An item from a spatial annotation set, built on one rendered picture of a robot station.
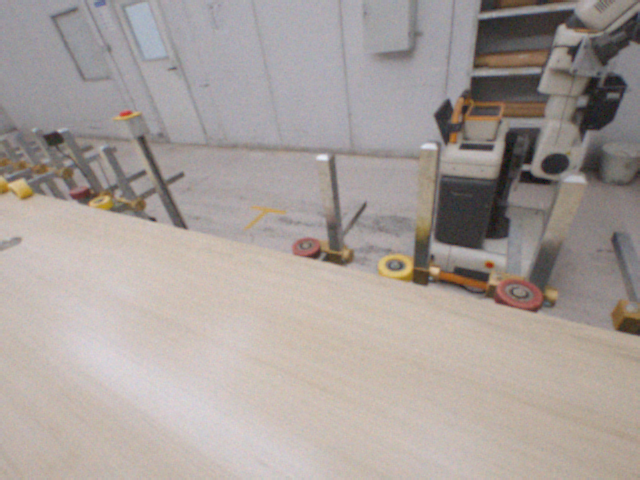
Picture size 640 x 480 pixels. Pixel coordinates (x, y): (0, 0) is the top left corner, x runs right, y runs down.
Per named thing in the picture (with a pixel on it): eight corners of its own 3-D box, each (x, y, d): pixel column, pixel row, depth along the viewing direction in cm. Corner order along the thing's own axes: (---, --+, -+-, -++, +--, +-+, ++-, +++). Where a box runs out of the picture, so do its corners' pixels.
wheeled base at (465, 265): (412, 276, 190) (413, 244, 176) (436, 221, 233) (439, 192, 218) (544, 309, 159) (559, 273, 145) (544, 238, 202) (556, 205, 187)
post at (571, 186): (506, 332, 85) (562, 168, 57) (521, 336, 83) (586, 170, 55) (506, 342, 82) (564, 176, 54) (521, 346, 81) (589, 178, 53)
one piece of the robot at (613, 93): (566, 130, 127) (584, 72, 115) (563, 110, 146) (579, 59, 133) (616, 132, 120) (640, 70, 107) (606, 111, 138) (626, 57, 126)
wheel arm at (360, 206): (359, 207, 120) (358, 198, 118) (367, 208, 119) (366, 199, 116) (304, 281, 91) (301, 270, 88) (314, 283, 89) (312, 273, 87)
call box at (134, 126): (140, 134, 112) (129, 111, 108) (152, 134, 109) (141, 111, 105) (122, 140, 107) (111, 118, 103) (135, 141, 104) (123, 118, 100)
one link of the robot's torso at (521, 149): (502, 190, 159) (513, 142, 144) (507, 167, 177) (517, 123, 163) (566, 196, 146) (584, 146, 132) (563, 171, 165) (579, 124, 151)
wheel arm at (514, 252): (508, 225, 98) (511, 213, 95) (520, 226, 96) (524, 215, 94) (497, 332, 68) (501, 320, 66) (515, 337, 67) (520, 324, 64)
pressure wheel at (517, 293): (535, 342, 65) (551, 305, 58) (493, 342, 66) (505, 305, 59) (520, 312, 71) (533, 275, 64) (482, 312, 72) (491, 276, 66)
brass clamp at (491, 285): (487, 282, 80) (491, 268, 77) (550, 296, 74) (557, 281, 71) (485, 299, 76) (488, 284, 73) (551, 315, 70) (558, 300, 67)
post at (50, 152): (93, 214, 171) (36, 127, 143) (97, 215, 169) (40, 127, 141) (87, 217, 168) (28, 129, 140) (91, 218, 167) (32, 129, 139)
